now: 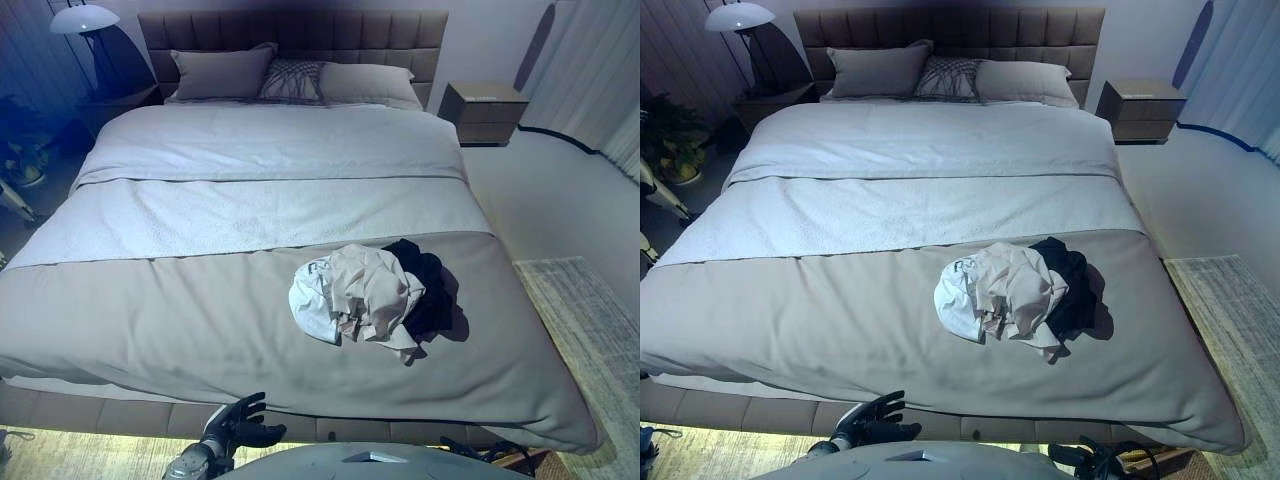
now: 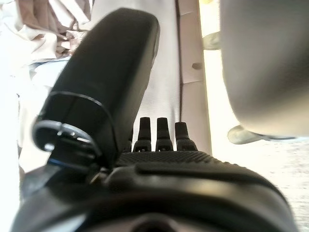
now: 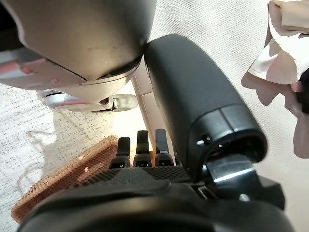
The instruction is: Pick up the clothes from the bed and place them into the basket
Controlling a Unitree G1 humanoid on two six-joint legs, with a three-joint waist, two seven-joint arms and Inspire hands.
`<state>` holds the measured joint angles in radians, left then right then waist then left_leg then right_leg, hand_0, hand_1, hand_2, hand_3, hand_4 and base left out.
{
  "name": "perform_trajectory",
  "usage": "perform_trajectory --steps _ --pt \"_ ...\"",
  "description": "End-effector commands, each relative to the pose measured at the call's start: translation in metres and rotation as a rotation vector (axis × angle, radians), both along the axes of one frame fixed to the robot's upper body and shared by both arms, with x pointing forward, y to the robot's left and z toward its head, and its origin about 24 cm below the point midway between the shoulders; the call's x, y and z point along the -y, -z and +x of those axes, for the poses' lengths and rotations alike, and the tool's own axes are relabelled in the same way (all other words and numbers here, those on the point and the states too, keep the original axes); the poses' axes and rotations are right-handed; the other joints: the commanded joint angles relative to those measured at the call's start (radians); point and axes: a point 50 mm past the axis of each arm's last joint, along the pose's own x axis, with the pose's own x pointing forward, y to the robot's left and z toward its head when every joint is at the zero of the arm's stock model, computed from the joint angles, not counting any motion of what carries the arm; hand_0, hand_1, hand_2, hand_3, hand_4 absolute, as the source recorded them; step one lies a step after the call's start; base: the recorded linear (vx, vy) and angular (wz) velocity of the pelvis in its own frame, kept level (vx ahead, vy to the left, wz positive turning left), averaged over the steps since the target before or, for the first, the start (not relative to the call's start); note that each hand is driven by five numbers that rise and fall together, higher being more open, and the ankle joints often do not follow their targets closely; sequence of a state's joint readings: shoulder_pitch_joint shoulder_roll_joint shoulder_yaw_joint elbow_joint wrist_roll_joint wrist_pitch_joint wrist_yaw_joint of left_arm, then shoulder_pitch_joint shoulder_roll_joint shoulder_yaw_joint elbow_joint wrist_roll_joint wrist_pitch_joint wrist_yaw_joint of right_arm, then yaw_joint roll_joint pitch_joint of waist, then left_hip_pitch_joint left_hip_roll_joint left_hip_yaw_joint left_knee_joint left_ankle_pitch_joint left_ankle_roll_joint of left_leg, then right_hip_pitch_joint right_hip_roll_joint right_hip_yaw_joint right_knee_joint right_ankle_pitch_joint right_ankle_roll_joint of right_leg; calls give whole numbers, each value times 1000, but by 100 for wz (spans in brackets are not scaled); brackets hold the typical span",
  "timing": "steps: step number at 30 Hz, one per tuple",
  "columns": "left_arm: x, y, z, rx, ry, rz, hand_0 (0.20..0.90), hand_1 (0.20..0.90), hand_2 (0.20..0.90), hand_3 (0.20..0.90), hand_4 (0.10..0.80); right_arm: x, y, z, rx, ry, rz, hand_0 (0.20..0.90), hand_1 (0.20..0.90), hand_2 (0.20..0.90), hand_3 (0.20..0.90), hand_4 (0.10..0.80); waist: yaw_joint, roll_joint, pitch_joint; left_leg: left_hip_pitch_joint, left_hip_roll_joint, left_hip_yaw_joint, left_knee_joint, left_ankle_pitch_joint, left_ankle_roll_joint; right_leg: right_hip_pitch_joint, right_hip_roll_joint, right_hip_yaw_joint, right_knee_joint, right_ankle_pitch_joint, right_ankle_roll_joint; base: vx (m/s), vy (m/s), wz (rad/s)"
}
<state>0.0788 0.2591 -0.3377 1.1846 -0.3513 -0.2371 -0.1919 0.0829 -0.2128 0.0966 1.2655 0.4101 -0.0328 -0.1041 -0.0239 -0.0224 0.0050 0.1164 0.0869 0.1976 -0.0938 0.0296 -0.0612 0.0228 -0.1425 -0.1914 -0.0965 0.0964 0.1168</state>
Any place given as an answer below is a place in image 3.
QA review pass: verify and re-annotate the brown wicker basket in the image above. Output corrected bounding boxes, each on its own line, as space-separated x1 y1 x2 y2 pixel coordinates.
11 134 155 224

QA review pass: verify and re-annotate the silver right robot leg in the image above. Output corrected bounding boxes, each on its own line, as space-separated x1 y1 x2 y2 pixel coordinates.
0 0 157 113

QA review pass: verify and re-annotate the beige garment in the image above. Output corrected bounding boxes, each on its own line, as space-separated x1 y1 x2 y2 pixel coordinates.
241 0 309 159

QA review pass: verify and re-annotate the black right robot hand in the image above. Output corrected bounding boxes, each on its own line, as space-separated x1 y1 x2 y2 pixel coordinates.
16 33 296 232

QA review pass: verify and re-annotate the dark navy garment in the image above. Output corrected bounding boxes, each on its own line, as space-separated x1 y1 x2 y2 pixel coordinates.
295 70 309 114

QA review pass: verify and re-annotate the tan padded bed frame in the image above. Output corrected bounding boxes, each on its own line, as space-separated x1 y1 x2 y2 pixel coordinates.
131 65 157 150

